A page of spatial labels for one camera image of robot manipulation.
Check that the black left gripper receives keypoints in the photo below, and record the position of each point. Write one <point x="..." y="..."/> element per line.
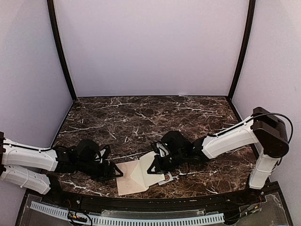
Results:
<point x="106" y="175"/>

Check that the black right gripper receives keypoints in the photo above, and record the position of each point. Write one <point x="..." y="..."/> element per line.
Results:
<point x="159" y="168"/>

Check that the pink envelope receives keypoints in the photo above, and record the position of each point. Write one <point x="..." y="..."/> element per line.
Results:
<point x="132" y="180"/>

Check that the white sticker sheet with seals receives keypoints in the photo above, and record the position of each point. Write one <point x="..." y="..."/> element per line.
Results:
<point x="168" y="178"/>

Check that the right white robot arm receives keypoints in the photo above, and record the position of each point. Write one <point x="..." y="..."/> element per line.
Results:
<point x="266" y="129"/>

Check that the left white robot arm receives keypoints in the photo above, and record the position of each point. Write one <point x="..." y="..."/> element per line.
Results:
<point x="86" y="157"/>

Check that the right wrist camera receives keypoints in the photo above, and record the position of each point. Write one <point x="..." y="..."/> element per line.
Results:
<point x="160" y="149"/>

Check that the white slotted cable duct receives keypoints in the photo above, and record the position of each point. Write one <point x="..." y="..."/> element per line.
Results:
<point x="129" y="218"/>

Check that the black front table rail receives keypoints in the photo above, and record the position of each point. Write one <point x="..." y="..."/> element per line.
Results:
<point x="197" y="189"/>

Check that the black left frame post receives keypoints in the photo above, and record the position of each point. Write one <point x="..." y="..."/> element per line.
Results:
<point x="59" y="48"/>

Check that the black frame post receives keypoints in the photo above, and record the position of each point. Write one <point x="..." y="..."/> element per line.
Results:
<point x="243" y="49"/>
<point x="59" y="48"/>

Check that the black right frame post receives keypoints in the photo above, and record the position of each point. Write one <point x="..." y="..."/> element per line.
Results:
<point x="243" y="49"/>

